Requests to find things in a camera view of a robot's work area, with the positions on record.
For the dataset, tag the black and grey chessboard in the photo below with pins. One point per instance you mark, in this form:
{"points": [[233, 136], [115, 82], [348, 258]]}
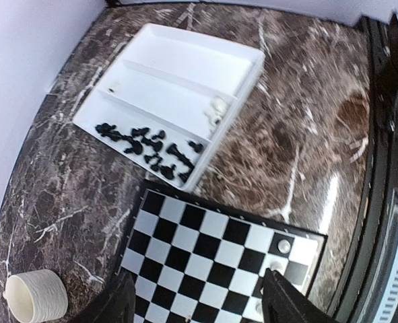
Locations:
{"points": [[194, 260]]}

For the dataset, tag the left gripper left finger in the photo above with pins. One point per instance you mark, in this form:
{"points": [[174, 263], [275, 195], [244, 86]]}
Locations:
{"points": [[116, 303]]}

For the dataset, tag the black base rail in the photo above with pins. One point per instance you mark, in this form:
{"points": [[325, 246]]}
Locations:
{"points": [[372, 250]]}

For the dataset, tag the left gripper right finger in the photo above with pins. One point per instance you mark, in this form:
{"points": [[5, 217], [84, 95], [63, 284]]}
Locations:
{"points": [[282, 302]]}

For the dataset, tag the white chess pieces pile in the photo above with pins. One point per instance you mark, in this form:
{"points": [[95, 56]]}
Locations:
{"points": [[216, 111]]}

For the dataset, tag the white divided plastic tray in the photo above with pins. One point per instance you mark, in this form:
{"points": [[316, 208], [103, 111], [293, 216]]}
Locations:
{"points": [[165, 78]]}

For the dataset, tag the white pawn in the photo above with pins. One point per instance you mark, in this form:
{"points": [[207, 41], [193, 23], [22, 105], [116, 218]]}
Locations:
{"points": [[284, 246], [277, 266], [259, 308]]}

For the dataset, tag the white ribbed cup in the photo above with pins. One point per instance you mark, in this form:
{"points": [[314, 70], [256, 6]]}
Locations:
{"points": [[36, 296]]}

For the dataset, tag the black chess pieces pile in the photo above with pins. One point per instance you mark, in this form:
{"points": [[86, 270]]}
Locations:
{"points": [[159, 156]]}

